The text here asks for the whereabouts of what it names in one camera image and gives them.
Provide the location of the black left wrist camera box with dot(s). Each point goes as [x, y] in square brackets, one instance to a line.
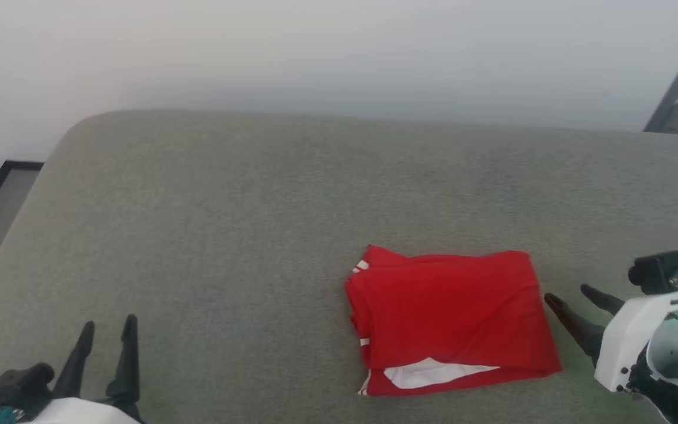
[18, 386]

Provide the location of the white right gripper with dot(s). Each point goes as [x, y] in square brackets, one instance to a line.
[627, 341]

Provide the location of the red and white shirt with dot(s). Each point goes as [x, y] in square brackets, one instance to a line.
[451, 312]

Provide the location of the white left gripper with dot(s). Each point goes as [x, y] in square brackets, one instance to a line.
[80, 412]

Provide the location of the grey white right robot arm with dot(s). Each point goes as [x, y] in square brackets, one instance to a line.
[668, 353]

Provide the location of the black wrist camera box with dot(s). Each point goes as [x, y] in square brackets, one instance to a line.
[18, 386]
[657, 271]

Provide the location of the grey fabric sofa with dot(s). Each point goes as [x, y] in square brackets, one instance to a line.
[227, 235]

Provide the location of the black framed grey panel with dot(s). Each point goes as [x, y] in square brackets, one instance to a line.
[3, 212]

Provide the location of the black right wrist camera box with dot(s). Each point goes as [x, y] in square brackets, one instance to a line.
[657, 271]

